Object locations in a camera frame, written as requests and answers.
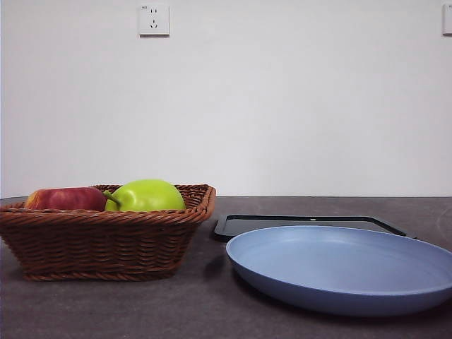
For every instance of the blue round plate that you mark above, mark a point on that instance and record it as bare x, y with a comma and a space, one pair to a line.
335, 268

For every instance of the brown wicker basket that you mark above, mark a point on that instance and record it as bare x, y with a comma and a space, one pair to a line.
99, 243

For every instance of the black flat tray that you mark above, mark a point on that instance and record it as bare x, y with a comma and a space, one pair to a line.
226, 230

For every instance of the green apple with stem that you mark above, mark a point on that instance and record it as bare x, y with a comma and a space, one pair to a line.
148, 196

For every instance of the red apple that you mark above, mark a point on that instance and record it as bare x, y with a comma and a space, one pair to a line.
63, 199

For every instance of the white wall socket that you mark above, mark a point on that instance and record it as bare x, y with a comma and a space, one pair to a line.
154, 20
447, 20

